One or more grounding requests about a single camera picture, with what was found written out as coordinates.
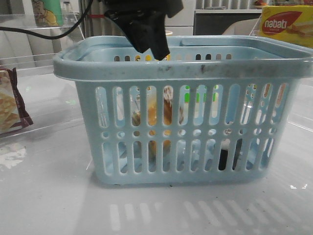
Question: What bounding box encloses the dark tissue pack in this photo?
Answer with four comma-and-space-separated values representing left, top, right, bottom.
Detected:
219, 139, 243, 170

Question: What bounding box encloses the black cable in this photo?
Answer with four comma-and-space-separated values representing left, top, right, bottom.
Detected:
0, 0, 94, 40

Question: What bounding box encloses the brown cracker snack bag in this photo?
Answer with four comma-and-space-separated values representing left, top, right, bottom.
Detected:
0, 68, 33, 135

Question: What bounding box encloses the light blue plastic basket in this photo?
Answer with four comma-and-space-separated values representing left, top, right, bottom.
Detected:
53, 35, 313, 185

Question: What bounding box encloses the yellow nabati wafer box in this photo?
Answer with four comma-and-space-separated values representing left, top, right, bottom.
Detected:
258, 5, 313, 48

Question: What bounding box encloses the clear acrylic shelf left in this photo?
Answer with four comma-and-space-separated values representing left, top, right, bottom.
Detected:
0, 12, 85, 138

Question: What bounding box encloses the beige paper cup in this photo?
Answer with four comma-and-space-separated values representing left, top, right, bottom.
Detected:
165, 30, 173, 36

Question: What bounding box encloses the bread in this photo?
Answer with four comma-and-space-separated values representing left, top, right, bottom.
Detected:
131, 85, 185, 169

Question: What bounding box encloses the green cartoon snack package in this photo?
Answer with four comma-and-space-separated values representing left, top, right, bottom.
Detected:
32, 0, 63, 27

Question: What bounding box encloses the white cabinet background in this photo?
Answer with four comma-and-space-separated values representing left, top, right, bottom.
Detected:
165, 0, 196, 36

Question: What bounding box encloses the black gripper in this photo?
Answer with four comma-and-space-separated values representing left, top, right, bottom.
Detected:
101, 0, 184, 60

